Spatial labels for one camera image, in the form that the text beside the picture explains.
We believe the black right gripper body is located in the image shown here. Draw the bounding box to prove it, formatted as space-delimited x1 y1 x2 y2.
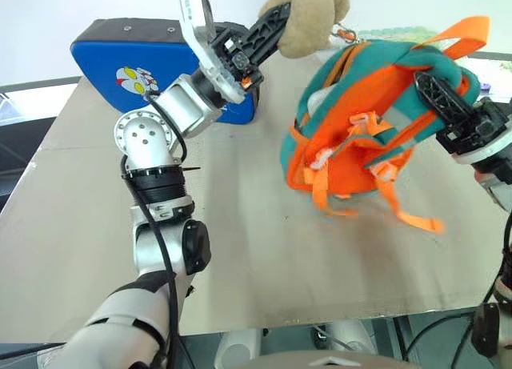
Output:
435 97 512 156

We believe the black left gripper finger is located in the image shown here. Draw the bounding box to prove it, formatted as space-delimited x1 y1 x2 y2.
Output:
242 2 295 66

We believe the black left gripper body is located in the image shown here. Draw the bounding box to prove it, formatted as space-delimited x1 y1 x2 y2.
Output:
211 22 265 94

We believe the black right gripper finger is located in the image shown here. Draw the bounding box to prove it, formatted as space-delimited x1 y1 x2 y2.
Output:
414 70 481 132

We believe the beige plush toy with clasp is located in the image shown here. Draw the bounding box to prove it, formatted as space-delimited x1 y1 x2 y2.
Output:
258 0 358 58

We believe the orange and teal backpack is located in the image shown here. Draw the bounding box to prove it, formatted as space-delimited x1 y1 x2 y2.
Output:
279 15 491 236

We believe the black box under table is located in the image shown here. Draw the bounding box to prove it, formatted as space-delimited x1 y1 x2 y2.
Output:
471 303 501 358

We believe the green patterned mat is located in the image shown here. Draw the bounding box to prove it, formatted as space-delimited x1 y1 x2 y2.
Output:
355 24 453 50

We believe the blue cartoon print bag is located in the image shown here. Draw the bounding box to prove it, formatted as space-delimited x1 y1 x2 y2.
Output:
70 18 257 126

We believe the white rounded robot shell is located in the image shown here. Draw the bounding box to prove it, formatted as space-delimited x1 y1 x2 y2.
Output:
214 328 263 369
323 319 379 354

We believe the grey rounded robot torso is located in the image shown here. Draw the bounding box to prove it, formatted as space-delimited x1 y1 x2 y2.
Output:
247 351 405 369

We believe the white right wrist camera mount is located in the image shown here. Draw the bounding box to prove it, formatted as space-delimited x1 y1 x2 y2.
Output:
455 138 512 165

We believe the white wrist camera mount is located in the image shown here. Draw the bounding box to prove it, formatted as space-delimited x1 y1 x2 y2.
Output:
455 138 512 165
178 0 247 104

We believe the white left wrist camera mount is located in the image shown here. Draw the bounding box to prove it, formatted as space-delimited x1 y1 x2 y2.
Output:
178 0 247 104

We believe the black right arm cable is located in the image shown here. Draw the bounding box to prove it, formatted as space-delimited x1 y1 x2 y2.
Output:
482 212 512 306

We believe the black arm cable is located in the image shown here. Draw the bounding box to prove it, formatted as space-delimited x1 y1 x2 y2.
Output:
122 89 189 369
482 212 512 306

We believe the black cable under table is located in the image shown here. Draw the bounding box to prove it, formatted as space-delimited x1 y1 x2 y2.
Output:
394 312 481 369

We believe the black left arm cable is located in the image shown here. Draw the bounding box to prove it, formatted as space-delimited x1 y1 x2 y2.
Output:
122 89 189 369

